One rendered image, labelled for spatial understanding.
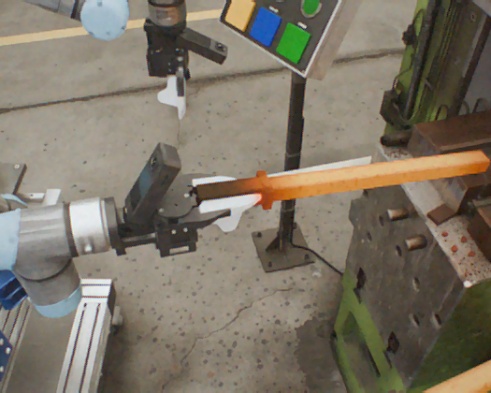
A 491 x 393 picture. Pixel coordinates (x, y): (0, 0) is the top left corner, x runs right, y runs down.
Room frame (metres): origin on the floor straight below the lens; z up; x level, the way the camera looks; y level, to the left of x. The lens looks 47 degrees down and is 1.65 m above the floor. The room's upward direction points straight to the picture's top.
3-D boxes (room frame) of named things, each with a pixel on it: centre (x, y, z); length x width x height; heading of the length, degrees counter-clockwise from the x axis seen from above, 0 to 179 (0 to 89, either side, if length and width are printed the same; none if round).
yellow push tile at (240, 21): (1.25, 0.00, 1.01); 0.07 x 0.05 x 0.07; 39
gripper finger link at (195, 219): (0.46, 0.06, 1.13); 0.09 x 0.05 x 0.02; 102
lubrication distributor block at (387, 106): (1.12, -0.41, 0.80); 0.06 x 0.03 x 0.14; 14
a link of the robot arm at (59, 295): (0.43, 0.29, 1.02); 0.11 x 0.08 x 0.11; 42
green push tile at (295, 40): (1.10, -0.12, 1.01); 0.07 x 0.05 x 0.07; 39
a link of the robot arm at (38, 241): (0.42, 0.28, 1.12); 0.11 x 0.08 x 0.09; 105
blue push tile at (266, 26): (1.17, -0.06, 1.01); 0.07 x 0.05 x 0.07; 39
